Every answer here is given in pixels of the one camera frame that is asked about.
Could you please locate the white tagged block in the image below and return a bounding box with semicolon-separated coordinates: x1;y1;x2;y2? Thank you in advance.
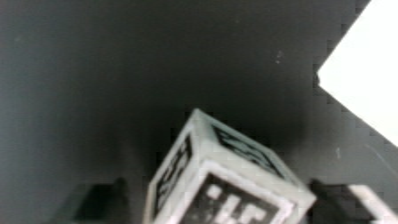
143;110;317;224

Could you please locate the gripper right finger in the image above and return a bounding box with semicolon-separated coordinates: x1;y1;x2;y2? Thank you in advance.
306;178;398;224

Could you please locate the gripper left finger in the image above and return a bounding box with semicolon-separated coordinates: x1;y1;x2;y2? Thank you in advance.
52;177;132;224

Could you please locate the white marker tag board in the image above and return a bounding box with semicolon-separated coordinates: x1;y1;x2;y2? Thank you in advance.
318;0;398;147

